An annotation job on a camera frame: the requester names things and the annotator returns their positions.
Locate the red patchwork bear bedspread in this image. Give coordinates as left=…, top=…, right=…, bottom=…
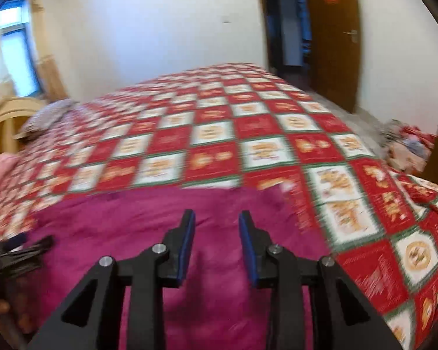
left=0, top=63, right=438, bottom=349

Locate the magenta quilted down jacket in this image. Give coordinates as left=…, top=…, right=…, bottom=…
left=28, top=187, right=328, bottom=349

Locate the pile of clothes on floor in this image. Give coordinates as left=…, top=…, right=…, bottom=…
left=380, top=119, right=437, bottom=176

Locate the brown wooden door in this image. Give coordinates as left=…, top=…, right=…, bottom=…
left=257, top=0, right=362, bottom=114

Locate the grey striped pillow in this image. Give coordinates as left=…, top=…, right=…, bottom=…
left=20, top=99, right=76, bottom=135

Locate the cream wooden headboard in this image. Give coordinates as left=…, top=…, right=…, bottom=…
left=0, top=97, right=46, bottom=153

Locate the window with blue frame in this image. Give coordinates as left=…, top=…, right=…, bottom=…
left=0, top=0, right=42, bottom=97

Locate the beige patterned curtain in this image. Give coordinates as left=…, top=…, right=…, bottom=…
left=0, top=0, right=68, bottom=106

